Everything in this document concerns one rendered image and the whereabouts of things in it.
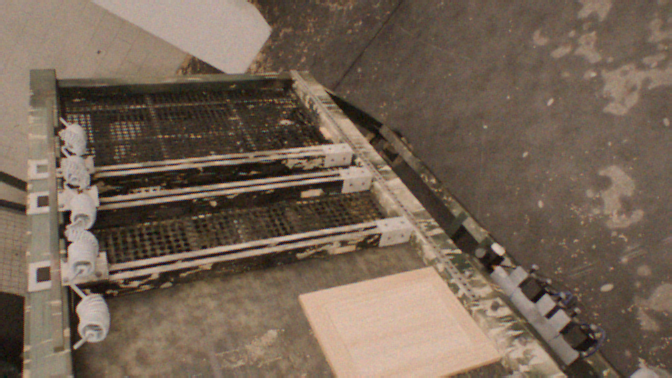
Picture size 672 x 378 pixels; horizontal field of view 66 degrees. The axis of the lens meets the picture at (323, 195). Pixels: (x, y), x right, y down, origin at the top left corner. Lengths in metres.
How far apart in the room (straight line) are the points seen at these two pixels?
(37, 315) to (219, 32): 3.88
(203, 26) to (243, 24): 0.36
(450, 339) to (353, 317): 0.29
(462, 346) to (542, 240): 1.14
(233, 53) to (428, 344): 4.00
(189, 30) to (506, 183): 3.21
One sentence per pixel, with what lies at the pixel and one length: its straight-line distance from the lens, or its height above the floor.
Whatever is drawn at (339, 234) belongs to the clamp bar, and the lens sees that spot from 1.76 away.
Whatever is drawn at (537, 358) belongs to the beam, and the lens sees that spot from 1.66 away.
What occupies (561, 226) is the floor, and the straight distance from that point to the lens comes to 2.63.
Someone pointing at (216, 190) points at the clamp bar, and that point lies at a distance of 1.87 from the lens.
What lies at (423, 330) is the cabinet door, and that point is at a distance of 1.61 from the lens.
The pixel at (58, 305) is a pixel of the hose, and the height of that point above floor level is 1.97.
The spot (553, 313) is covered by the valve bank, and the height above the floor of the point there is 0.72.
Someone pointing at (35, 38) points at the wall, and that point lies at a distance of 6.49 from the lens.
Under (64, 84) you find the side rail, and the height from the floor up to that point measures 1.83.
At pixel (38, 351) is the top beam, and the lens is 1.42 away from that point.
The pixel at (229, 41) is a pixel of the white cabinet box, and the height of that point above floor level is 0.30.
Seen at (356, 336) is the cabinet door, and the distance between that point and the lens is 1.53.
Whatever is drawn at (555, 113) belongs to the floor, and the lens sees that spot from 2.85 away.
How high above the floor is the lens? 2.35
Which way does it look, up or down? 40 degrees down
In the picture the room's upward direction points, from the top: 68 degrees counter-clockwise
